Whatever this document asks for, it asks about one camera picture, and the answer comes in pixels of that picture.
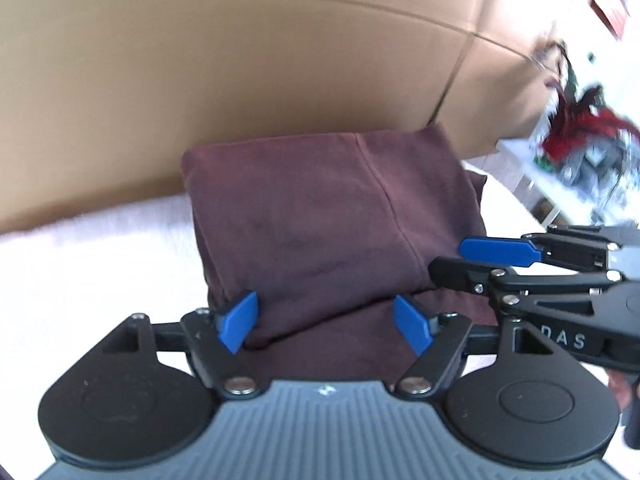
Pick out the dark brown garment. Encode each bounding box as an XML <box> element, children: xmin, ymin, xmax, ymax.
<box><xmin>181</xmin><ymin>126</ymin><xmax>496</xmax><ymax>384</ymax></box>

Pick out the person's hand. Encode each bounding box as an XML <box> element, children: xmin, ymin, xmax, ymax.
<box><xmin>606</xmin><ymin>370</ymin><xmax>636</xmax><ymax>411</ymax></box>

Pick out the right cardboard box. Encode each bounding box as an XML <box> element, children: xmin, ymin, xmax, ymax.
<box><xmin>434</xmin><ymin>0</ymin><xmax>590</xmax><ymax>159</ymax></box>

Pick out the large cardboard box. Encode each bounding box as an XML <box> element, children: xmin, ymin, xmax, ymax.
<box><xmin>1</xmin><ymin>0</ymin><xmax>483</xmax><ymax>231</ymax></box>

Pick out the wall calendar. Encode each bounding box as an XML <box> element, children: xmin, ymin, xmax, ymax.
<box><xmin>589</xmin><ymin>0</ymin><xmax>630</xmax><ymax>41</ymax></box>

